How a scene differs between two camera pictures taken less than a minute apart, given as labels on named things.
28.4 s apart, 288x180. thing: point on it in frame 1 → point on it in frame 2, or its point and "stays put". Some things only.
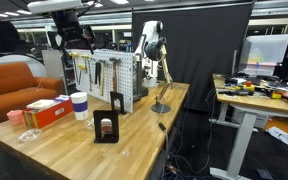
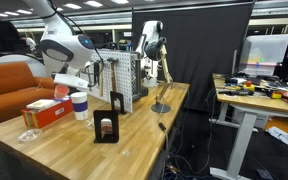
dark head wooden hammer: [115, 60] stays put
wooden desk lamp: [157, 51] stays put
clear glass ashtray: [29, 135] stays put
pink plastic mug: [15, 116] → [61, 91]
